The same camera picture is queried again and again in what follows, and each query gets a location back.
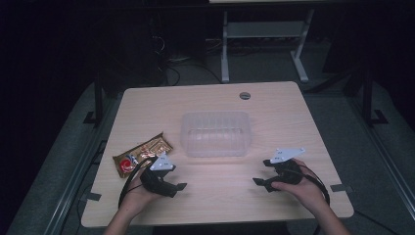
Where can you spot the clear plastic container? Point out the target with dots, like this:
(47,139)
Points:
(215,134)

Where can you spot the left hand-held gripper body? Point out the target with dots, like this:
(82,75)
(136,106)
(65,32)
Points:
(156,184)

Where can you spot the grey table grommet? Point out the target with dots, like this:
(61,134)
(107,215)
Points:
(244,96)

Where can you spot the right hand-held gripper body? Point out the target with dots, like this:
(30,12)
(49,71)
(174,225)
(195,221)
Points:
(287,171)

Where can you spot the person's left hand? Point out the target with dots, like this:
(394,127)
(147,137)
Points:
(137,196)

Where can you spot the golden snack packet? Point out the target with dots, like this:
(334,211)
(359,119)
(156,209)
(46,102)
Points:
(143,153)

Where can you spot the black metal stand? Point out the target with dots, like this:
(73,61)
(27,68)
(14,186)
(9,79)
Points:
(368,98)
(98,98)

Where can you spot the grey tape strip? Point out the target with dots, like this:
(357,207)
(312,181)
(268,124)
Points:
(341,188)
(93,196)

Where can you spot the person's right hand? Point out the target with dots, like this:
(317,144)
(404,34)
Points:
(308,191)

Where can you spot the white metal table frame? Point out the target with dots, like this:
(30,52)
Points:
(225,49)

